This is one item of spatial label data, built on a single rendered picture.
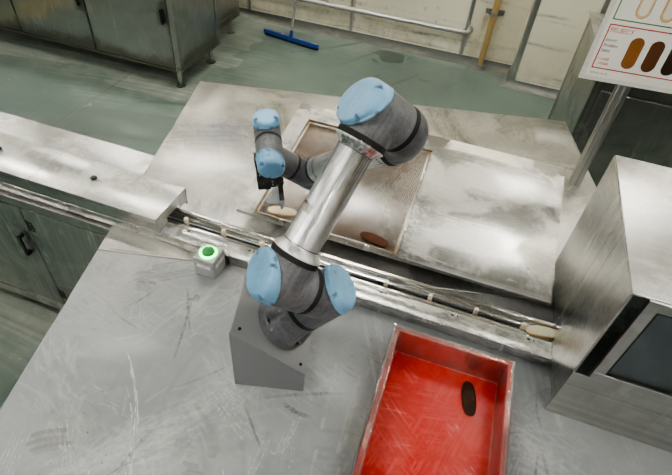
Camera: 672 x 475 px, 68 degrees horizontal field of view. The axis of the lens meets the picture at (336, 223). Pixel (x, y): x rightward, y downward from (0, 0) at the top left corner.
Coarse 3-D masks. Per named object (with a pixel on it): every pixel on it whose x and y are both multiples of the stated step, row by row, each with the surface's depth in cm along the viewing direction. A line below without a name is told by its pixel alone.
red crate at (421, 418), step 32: (416, 384) 134; (448, 384) 135; (480, 384) 135; (384, 416) 127; (416, 416) 127; (448, 416) 128; (480, 416) 129; (384, 448) 121; (416, 448) 122; (448, 448) 122; (480, 448) 123
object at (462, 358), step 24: (408, 336) 135; (432, 336) 134; (384, 360) 127; (432, 360) 138; (456, 360) 134; (480, 360) 132; (504, 360) 130; (384, 384) 123; (504, 384) 126; (504, 408) 120; (504, 432) 116; (360, 456) 109; (504, 456) 112
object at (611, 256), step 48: (624, 192) 123; (576, 240) 148; (624, 240) 111; (576, 288) 135; (624, 288) 103; (576, 336) 124; (624, 336) 106; (576, 384) 121; (624, 384) 116; (624, 432) 127
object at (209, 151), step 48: (192, 96) 235; (240, 96) 238; (288, 96) 241; (336, 96) 245; (192, 144) 207; (240, 144) 209; (480, 144) 223; (528, 144) 226; (192, 192) 185; (240, 192) 187; (576, 192) 202; (144, 240) 166; (480, 288) 161
